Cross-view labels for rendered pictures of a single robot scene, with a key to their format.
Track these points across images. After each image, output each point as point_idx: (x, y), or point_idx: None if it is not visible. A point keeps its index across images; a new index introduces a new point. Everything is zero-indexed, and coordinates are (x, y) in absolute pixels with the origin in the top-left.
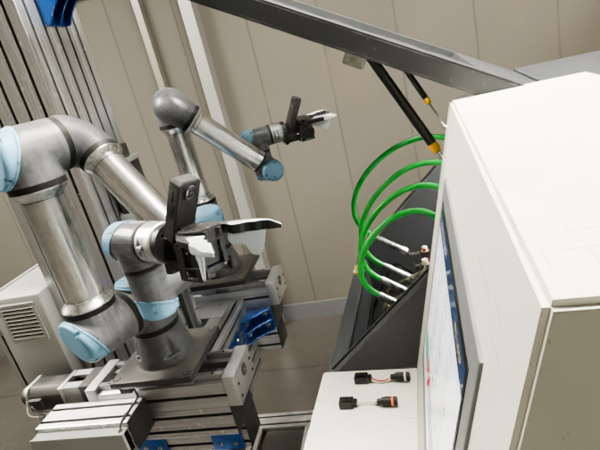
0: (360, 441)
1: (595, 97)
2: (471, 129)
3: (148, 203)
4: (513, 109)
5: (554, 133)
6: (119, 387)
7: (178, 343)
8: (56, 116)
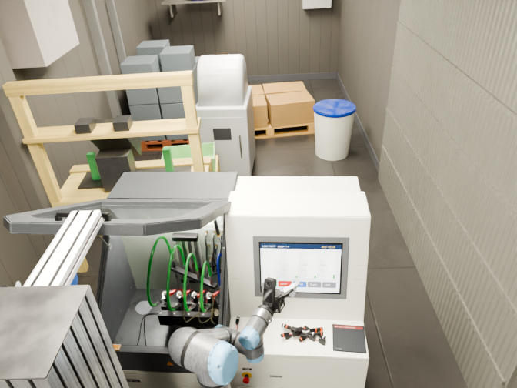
0: (269, 334)
1: (274, 197)
2: (283, 215)
3: (217, 332)
4: (268, 207)
5: (302, 206)
6: None
7: None
8: (190, 332)
